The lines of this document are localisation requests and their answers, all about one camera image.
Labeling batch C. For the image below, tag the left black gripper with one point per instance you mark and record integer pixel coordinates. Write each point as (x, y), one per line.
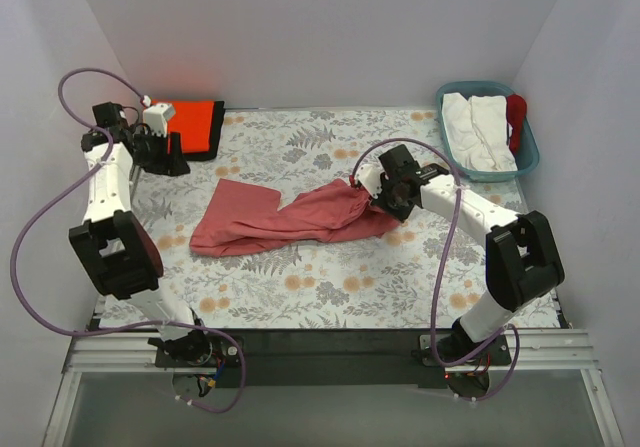
(167, 156)

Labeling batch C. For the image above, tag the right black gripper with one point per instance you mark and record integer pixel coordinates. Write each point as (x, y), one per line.
(382, 203)

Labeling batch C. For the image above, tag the pink t shirt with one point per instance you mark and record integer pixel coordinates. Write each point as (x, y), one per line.
(245, 219)

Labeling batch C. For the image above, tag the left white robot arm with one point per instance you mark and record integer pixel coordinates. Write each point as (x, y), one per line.
(119, 256)

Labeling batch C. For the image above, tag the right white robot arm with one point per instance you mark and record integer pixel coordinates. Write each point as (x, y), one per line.
(522, 262)

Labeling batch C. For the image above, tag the white t shirt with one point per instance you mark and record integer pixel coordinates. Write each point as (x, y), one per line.
(464, 143)
(491, 152)

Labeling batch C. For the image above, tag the teal laundry basket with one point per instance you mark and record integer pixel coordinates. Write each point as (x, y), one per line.
(527, 157)

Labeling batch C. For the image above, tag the red t shirt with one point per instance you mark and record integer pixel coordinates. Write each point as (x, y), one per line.
(516, 111)

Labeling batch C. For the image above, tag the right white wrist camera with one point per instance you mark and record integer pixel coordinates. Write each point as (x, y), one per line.
(368, 177)

